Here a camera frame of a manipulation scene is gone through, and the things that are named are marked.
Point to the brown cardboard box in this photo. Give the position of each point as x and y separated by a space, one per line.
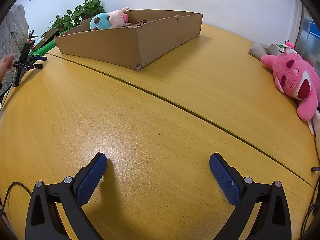
112 47

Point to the green leafy plant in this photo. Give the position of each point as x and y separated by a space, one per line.
60 22
87 8

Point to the small metal plug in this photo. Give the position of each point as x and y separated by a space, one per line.
315 169

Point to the grey cloth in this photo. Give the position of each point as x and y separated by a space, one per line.
257 50

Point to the pink bear plush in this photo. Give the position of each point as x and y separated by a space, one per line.
292 75

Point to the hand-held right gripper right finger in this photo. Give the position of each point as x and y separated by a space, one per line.
225 180

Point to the grey knitted fabric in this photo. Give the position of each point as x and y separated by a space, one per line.
12 30

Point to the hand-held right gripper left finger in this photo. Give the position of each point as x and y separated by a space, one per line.
90 180

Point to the glass door with blue band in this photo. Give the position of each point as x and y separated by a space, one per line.
306 30

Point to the pink and blue pig plush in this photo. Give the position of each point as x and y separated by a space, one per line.
115 17

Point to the black tripod stand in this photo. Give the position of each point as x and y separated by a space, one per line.
21 66

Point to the person's left hand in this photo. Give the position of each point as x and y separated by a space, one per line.
5 66

